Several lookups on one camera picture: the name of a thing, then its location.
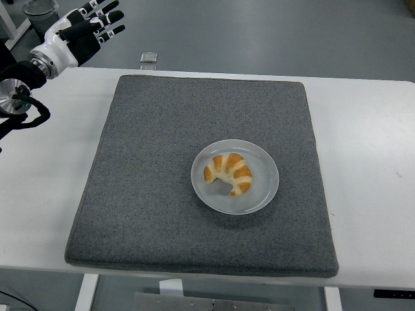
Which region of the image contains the grey metal plate with screws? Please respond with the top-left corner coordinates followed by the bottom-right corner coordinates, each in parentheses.
top-left (133, 292), bottom-right (294, 311)

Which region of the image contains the croissant bread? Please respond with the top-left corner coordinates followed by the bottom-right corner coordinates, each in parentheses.
top-left (203, 152), bottom-right (254, 197)

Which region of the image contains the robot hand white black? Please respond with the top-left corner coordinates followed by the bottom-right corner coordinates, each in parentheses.
top-left (43, 0), bottom-right (126, 69)

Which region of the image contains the small metal floor plate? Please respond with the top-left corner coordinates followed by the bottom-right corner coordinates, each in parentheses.
top-left (139, 51), bottom-right (159, 71)

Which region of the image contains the white table leg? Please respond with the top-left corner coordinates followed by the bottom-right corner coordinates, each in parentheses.
top-left (74, 273), bottom-right (100, 311)
top-left (324, 286), bottom-right (343, 311)

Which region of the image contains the white furniture frame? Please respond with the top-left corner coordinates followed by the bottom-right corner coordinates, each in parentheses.
top-left (0, 0), bottom-right (30, 62)

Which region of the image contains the black floor cable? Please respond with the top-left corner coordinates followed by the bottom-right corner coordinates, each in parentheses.
top-left (0, 290), bottom-right (36, 311)

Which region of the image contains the grey felt mat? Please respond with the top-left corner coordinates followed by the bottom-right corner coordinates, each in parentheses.
top-left (64, 74), bottom-right (340, 279)

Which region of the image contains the black table control panel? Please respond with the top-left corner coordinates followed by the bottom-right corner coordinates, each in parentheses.
top-left (373, 288), bottom-right (415, 299)

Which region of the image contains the round pale grey plate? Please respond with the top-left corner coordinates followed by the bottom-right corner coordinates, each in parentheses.
top-left (190, 139), bottom-right (280, 216)

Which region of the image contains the grey round bin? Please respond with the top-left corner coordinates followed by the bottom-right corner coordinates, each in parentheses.
top-left (21, 0), bottom-right (61, 37)

